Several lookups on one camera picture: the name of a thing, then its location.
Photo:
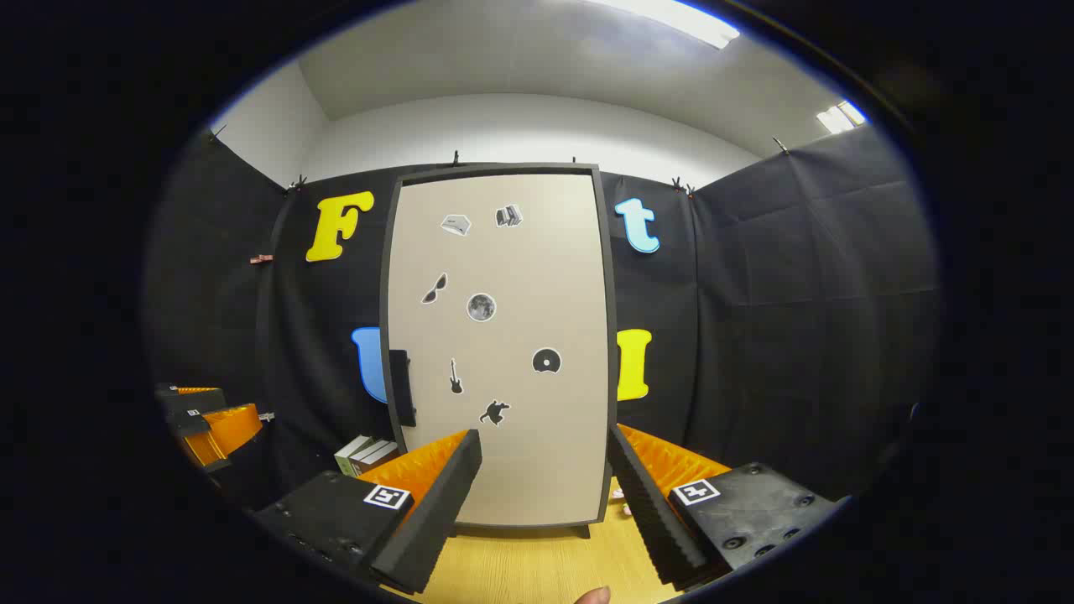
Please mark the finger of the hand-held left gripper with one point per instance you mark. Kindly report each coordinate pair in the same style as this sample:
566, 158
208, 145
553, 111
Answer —
193, 401
226, 429

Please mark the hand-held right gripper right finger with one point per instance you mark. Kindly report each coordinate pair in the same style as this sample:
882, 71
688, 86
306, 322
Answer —
650, 520

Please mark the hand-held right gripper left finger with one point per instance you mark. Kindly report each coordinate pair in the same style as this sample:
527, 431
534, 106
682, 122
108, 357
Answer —
436, 520

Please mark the beige cabinet door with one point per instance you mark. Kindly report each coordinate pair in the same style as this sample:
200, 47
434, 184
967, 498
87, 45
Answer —
503, 268

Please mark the dark grey cabinet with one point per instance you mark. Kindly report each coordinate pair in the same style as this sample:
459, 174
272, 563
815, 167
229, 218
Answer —
612, 377

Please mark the dark brown book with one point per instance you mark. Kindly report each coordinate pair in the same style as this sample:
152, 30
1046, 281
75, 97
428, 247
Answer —
369, 455

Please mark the light green book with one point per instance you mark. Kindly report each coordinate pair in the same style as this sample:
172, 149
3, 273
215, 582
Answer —
348, 457

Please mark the black backdrop cloth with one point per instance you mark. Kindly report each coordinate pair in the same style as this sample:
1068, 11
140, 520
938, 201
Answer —
797, 294

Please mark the small ceiling light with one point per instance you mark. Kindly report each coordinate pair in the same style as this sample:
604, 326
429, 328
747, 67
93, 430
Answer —
841, 117

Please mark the long ceiling light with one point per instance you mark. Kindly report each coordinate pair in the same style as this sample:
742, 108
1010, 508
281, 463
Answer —
671, 18

